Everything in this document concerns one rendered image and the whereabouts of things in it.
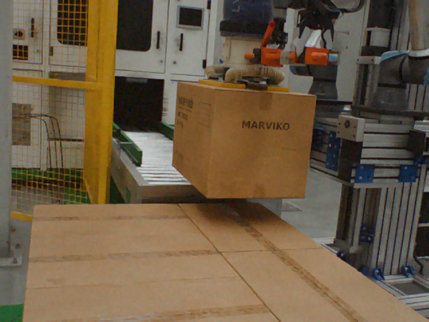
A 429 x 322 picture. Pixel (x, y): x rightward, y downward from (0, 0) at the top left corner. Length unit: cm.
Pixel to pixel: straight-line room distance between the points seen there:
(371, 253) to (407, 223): 24
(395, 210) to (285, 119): 87
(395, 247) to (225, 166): 109
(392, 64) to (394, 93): 11
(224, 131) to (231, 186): 21
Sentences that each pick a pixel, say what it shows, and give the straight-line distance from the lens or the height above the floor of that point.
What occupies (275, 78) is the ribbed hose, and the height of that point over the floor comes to 112.
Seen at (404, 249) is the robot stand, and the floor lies 36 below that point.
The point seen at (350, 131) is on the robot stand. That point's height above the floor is 94.
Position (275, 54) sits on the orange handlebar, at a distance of 180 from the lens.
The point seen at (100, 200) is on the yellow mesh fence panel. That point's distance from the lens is 306.
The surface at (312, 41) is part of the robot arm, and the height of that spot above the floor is 132.
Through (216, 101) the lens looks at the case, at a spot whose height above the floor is 103.
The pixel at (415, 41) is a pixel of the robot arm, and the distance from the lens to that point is 209.
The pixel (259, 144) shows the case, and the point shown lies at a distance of 187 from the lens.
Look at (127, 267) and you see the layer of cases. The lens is 155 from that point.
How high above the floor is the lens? 114
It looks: 10 degrees down
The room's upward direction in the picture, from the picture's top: 5 degrees clockwise
